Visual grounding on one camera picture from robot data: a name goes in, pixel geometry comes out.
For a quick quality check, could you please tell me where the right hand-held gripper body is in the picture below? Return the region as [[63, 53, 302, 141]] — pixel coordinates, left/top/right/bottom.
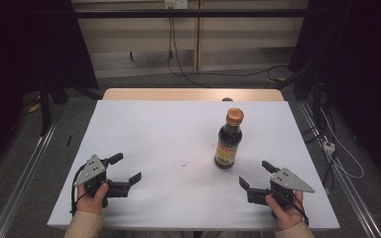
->
[[246, 167, 316, 206]]

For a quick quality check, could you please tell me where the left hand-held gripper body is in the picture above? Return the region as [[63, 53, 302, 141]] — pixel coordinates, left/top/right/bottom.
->
[[73, 154, 132, 209]]

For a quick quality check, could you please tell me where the dark sauce bottle orange cap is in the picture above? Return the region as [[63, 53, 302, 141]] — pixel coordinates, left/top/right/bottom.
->
[[213, 107, 245, 171]]

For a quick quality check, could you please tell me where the person's left hand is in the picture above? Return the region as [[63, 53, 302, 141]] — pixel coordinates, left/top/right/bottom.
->
[[75, 181, 109, 215]]

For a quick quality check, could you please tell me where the person's right hand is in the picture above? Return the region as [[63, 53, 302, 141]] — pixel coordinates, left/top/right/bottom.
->
[[265, 189, 306, 231]]

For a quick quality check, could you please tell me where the white table board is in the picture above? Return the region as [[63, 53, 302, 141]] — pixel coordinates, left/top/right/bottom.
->
[[47, 99, 341, 231]]

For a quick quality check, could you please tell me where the white power strip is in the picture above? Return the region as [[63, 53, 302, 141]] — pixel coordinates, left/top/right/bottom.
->
[[322, 140, 336, 155]]

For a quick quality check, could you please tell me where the black metal stand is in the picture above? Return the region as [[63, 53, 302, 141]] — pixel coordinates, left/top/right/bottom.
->
[[312, 72, 323, 127], [39, 75, 53, 137]]

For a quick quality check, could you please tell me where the wooden table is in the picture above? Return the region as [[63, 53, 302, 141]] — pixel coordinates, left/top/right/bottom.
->
[[102, 87, 285, 102]]

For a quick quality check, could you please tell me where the black curtain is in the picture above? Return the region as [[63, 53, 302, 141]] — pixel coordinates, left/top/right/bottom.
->
[[289, 0, 381, 189], [0, 0, 99, 177]]

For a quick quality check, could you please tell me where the black horizontal bar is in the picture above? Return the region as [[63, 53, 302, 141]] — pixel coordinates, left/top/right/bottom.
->
[[72, 9, 312, 19]]

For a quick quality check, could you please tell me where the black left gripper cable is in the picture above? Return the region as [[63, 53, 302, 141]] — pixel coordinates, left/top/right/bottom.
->
[[69, 162, 88, 216]]

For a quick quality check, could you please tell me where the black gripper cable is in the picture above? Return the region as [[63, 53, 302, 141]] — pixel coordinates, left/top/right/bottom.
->
[[271, 189, 311, 227], [69, 162, 88, 216]]

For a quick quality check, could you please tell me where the black cable bundle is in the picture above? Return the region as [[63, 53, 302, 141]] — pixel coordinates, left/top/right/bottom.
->
[[302, 100, 336, 187]]

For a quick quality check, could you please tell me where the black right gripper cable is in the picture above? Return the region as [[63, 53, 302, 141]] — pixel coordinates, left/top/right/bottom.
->
[[271, 189, 311, 227]]

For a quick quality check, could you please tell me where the aluminium floor rail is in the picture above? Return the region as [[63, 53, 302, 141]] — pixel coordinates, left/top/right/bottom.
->
[[0, 112, 67, 238], [297, 100, 381, 238]]

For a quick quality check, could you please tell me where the white cable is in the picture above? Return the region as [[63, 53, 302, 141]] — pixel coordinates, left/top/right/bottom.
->
[[320, 108, 365, 179]]

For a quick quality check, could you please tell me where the black wall cable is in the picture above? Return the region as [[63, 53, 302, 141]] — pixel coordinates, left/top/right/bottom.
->
[[167, 16, 211, 88]]

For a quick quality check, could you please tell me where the wooden vertical post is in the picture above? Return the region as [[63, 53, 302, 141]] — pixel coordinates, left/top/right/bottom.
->
[[192, 0, 202, 72]]

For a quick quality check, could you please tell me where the white wall outlet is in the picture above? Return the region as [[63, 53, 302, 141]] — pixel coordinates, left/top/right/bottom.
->
[[164, 0, 189, 10]]

